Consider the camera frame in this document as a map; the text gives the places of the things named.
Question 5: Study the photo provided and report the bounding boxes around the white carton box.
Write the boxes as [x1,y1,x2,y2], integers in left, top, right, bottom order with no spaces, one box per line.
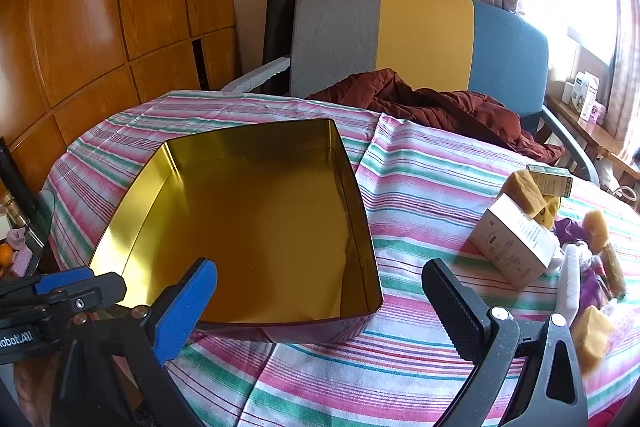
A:
[561,70,601,116]

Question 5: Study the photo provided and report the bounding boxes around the white plastic bag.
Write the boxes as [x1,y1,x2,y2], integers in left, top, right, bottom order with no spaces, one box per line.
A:
[550,241,601,324]

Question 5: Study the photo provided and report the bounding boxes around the purple plastic bag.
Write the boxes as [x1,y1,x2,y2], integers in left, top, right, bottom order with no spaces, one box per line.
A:
[552,217,596,253]

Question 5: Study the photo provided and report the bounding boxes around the striped tablecloth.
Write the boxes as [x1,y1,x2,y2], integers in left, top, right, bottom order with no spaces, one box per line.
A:
[42,89,640,427]

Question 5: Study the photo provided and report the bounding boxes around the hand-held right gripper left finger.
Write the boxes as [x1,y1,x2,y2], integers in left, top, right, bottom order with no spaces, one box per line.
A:
[50,257,219,427]

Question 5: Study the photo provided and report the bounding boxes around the wooden side table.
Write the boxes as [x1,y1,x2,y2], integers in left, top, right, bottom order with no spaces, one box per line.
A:
[545,94,640,180]

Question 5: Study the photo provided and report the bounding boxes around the black cylinder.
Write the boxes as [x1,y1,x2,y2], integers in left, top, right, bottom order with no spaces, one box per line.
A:
[0,137,38,220]

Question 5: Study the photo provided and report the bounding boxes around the green small box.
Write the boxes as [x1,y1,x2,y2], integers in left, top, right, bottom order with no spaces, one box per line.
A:
[526,164,573,198]

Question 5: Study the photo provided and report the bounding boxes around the black rolled mat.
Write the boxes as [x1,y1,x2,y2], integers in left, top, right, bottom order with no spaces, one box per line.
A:
[262,0,306,95]

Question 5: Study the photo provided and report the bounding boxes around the tan flat sponge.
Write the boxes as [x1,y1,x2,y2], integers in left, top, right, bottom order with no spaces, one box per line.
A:
[602,242,627,300]

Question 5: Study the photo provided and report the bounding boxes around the round tan sponge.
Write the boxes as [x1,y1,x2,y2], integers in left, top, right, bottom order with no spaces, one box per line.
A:
[582,209,612,253]

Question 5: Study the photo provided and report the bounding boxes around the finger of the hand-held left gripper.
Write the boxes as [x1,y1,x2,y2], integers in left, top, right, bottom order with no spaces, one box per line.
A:
[0,272,127,314]
[32,267,96,295]

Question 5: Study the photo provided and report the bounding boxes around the cardboard box with items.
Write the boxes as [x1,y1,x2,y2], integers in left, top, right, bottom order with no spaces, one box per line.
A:
[87,118,385,344]

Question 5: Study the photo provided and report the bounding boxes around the white product box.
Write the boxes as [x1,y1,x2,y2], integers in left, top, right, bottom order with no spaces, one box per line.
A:
[467,194,560,292]

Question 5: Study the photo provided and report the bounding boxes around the purple snack packet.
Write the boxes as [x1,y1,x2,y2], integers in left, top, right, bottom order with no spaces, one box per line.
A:
[580,264,632,325]

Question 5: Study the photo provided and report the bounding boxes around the grey yellow blue chair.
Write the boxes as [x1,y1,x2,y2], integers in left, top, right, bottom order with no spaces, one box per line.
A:
[220,0,601,188]

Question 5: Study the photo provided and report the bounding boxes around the maroon quilted jacket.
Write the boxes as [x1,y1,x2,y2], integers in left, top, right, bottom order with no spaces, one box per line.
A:
[305,68,566,165]

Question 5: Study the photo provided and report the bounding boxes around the pink plastic item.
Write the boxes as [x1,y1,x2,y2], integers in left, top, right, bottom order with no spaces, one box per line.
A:
[7,227,33,278]

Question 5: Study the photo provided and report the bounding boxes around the yellow holey sponge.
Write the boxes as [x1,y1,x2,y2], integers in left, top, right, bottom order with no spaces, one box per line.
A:
[535,196,562,230]

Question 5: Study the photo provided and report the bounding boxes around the pink patterned curtain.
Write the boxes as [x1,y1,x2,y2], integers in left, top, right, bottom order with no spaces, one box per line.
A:
[607,0,640,158]

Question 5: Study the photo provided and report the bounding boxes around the wooden wardrobe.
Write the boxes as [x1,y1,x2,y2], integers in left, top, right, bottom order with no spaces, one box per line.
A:
[0,0,241,208]

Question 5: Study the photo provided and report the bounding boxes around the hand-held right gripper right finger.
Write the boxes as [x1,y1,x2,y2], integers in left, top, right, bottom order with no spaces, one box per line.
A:
[421,258,590,427]

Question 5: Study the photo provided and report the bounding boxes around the tan block sponge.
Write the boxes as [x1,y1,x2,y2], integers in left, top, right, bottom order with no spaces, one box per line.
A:
[570,304,618,378]
[502,170,548,220]

